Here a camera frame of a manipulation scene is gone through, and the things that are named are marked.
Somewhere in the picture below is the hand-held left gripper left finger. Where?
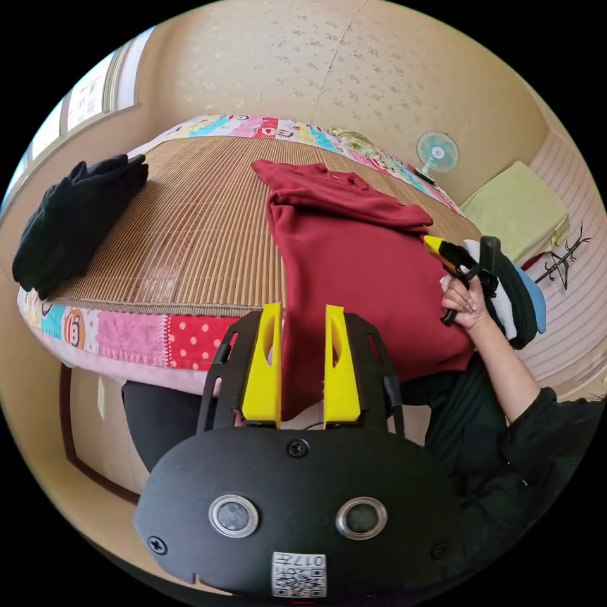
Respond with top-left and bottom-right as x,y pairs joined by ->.
240,302 -> 283,426

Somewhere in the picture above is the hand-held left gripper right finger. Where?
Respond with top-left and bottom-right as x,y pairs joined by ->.
323,305 -> 362,426

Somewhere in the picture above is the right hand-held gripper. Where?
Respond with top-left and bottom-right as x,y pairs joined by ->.
422,235 -> 547,353

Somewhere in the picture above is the red long sleeve shirt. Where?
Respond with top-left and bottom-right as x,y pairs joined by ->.
251,159 -> 477,421

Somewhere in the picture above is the person's right forearm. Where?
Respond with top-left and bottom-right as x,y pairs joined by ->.
467,315 -> 544,424

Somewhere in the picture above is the person's right hand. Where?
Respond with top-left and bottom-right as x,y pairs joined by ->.
439,274 -> 495,332

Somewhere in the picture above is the yellow-green folded blanket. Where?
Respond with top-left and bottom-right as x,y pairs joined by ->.
458,160 -> 571,267

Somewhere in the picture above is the small teal fan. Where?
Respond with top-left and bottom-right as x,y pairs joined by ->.
415,130 -> 461,185

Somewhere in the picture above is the black coat rack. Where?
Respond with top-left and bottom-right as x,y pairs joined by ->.
534,221 -> 592,291

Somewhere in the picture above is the person's body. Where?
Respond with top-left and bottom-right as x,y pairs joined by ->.
121,350 -> 607,577

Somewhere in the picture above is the bed with woven mat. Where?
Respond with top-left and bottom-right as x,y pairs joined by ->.
16,113 -> 481,397

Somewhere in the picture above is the pile of clothes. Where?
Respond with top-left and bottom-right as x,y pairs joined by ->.
11,153 -> 150,301

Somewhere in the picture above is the window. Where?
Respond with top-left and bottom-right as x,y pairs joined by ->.
0,28 -> 157,200

